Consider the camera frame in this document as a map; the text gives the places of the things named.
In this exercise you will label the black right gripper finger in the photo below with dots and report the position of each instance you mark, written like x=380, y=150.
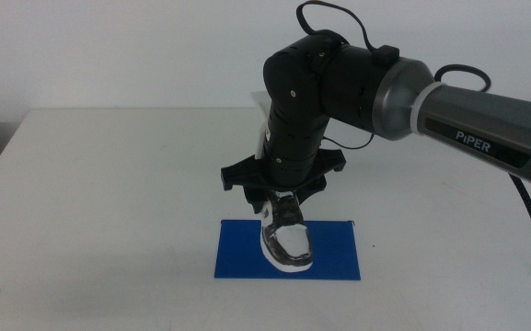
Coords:
x=257, y=204
x=311, y=188

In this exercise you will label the black and white sneaker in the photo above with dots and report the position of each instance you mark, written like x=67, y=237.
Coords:
x=290, y=239

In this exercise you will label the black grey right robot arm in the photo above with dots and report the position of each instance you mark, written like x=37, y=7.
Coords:
x=467, y=115

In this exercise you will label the blue rectangular mat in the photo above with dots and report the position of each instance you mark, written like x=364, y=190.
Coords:
x=334, y=253

